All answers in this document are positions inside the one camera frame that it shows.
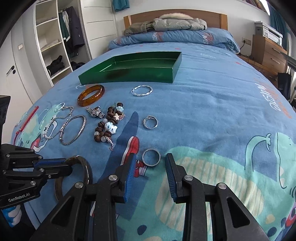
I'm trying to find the grey puffer jacket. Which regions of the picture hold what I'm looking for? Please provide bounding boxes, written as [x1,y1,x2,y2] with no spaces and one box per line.
[153,13,207,32]

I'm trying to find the white door with handle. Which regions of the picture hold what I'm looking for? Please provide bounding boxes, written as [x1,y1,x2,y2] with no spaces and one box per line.
[0,34,32,143]

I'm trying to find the dark brown wooden bangle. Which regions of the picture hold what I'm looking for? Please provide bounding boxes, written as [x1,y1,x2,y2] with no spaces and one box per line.
[54,155,93,202]

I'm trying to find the dark hanging coat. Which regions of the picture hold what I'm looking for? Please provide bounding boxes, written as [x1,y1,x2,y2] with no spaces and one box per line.
[58,6,85,58]

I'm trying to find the olive green jacket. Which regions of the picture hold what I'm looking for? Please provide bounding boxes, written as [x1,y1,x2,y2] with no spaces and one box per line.
[123,21,154,36]

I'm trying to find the blue cartoon duvet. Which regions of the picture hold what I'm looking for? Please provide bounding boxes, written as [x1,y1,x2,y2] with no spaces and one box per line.
[10,27,296,241]

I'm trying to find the white open wardrobe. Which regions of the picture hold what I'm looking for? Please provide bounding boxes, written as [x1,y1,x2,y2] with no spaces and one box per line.
[31,1,117,88]

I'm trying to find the silver ring bracelet with knot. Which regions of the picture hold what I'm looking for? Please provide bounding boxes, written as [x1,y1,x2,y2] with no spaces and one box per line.
[142,114,159,130]

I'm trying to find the silver chain bracelet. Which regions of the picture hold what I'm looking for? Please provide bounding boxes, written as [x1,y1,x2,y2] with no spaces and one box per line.
[43,102,74,140]

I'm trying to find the wooden headboard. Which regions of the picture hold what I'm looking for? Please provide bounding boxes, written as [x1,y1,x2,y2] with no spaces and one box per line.
[123,9,228,30]

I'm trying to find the teal curtain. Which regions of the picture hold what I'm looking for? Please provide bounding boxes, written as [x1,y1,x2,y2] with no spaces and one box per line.
[268,3,291,51]
[112,0,130,12]

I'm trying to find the green metal tray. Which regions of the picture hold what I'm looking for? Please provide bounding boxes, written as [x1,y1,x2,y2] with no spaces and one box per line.
[79,51,182,85]

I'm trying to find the thin silver bangle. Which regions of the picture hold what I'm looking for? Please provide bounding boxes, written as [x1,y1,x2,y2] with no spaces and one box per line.
[59,115,86,146]

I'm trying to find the twisted silver bangle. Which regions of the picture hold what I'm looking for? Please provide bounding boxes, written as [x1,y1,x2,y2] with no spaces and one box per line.
[130,85,153,97]

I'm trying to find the black waste bin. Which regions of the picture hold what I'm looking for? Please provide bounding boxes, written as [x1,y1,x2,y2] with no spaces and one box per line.
[277,73,292,100]

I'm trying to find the teal curtain right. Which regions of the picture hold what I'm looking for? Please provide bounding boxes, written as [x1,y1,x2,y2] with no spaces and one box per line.
[268,3,291,51]

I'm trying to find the brown bead charm bracelet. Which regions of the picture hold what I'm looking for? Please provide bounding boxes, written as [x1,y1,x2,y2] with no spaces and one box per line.
[93,102,126,151]

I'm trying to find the wide silver band ring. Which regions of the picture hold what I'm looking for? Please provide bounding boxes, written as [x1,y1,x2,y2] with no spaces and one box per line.
[141,148,162,167]

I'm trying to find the white printer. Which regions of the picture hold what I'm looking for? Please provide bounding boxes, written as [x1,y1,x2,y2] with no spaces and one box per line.
[254,21,283,46]

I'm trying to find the wooden drawer dresser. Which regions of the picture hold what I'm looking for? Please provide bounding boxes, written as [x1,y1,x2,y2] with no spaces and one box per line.
[238,35,287,88]

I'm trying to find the amber resin bangle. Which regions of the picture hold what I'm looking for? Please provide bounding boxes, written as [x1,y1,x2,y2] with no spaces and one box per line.
[77,85,105,107]

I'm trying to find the teal curtain left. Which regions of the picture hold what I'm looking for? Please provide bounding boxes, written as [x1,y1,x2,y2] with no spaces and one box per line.
[112,0,130,12]

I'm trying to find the silver watch clasp piece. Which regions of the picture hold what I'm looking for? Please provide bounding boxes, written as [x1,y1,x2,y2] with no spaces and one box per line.
[86,106,104,119]

